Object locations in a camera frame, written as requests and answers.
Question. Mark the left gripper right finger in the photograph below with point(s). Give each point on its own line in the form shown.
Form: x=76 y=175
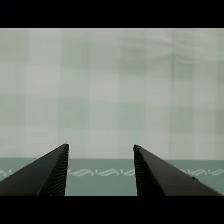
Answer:
x=156 y=176

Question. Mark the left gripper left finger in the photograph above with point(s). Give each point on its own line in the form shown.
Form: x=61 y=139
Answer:
x=46 y=175

